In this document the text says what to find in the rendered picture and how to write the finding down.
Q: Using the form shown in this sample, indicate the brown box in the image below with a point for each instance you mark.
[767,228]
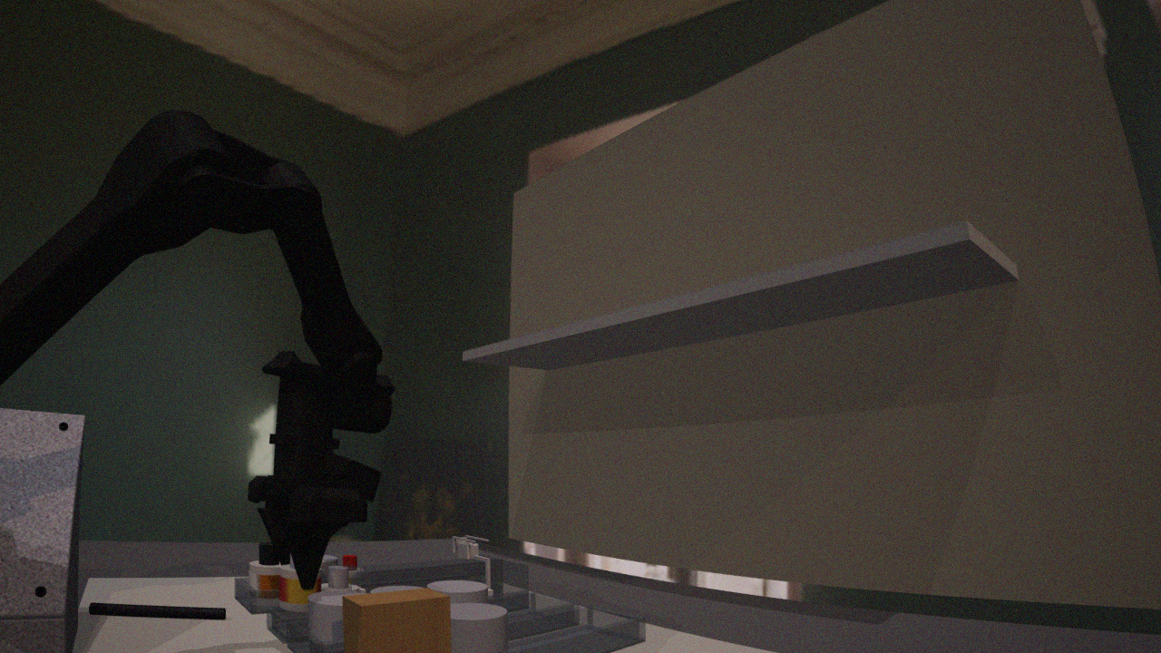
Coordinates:
[407,621]

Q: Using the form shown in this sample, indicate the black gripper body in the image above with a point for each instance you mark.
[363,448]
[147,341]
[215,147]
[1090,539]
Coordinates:
[296,486]

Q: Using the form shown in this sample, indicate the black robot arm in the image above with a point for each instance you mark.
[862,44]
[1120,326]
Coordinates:
[175,179]

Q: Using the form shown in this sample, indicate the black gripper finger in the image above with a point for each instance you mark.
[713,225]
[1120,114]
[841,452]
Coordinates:
[307,542]
[276,532]

